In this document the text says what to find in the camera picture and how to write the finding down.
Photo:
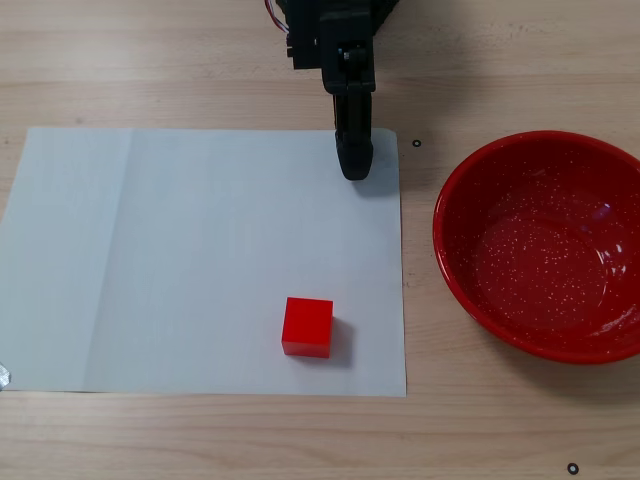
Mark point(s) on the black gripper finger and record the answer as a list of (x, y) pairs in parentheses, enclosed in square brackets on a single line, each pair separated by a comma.
[(360, 145), (339, 130)]

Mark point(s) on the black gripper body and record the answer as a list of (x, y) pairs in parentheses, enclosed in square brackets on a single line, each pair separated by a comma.
[(348, 75)]

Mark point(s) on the red cube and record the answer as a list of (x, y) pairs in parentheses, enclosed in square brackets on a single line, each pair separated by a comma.
[(306, 325)]

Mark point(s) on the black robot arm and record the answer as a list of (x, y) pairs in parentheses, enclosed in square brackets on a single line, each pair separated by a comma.
[(386, 10)]

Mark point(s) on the red speckled bowl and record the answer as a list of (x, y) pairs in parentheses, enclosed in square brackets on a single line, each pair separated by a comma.
[(540, 250)]

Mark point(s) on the white paper sheet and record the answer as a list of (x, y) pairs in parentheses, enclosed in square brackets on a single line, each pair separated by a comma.
[(200, 260)]

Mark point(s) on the grey tape piece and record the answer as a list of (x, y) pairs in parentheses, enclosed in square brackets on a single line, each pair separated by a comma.
[(4, 376)]

